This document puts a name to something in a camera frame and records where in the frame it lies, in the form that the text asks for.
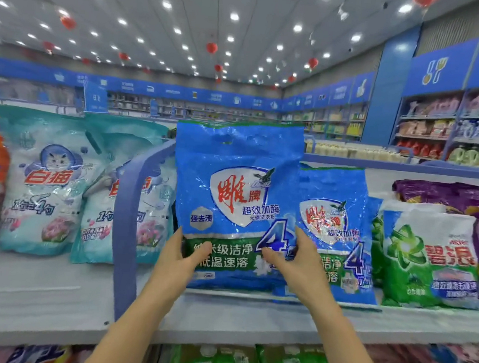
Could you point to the person's right hand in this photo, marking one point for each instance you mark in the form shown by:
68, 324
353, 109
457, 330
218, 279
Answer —
303, 273

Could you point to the person's left hand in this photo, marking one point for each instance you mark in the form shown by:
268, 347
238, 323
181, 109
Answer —
177, 270

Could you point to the teal Baimao bag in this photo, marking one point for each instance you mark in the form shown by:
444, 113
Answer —
144, 221

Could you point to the blue detergent bag green band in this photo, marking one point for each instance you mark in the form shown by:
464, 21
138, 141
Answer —
235, 187
340, 221

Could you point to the clear green-print detergent bag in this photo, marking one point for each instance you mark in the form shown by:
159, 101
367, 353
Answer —
378, 241

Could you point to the white green detergent bag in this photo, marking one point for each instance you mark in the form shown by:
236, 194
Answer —
433, 263

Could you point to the grey shelf with blue frame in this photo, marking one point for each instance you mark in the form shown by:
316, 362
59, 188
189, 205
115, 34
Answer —
45, 296

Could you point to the person's right forearm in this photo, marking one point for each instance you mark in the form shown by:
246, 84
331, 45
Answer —
350, 352

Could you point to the person's left forearm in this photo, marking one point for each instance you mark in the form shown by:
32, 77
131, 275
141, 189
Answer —
134, 337

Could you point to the row of pale bottles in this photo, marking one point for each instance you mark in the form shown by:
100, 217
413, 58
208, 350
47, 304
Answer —
338, 149

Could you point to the small blue hanging sign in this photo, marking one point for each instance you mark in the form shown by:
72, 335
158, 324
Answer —
95, 97

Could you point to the hanging red lanterns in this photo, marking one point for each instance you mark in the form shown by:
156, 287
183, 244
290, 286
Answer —
211, 47

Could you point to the blue sign with utensil icons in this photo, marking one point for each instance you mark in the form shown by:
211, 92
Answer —
440, 70

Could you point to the ceiling spotlights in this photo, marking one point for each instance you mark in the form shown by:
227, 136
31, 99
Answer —
234, 16

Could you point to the far wall racks with goods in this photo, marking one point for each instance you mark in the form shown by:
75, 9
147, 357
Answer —
229, 111

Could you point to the blue wall sign band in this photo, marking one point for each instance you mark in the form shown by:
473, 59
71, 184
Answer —
189, 91

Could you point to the wall rack with pink goods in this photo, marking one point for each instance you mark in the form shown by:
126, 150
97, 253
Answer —
457, 127

